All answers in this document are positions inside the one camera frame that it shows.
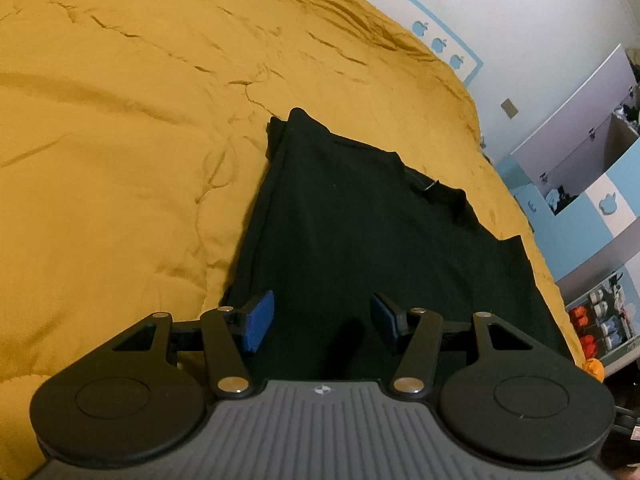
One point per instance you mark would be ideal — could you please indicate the blue white storage chest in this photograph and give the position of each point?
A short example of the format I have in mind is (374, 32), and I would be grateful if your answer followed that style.
(576, 177)

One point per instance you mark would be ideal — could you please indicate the black long-sleeve sweater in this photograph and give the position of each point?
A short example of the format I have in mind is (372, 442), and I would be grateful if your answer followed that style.
(337, 221)

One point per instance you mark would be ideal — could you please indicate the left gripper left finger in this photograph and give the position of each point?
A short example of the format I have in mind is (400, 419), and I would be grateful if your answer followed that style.
(229, 334)

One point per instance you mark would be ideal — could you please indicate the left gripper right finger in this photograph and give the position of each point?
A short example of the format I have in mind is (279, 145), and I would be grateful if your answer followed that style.
(414, 336)

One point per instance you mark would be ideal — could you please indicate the white blue headboard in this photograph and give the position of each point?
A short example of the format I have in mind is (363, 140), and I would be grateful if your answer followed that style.
(435, 34)

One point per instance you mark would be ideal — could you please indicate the orange quilted bed cover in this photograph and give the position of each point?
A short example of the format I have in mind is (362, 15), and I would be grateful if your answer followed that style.
(133, 140)

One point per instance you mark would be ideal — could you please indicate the shelf with orange items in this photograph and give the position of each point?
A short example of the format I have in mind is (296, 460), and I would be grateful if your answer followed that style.
(604, 312)

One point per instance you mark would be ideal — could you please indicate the beige wall switch plate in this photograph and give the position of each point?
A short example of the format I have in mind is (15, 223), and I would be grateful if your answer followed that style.
(509, 108)

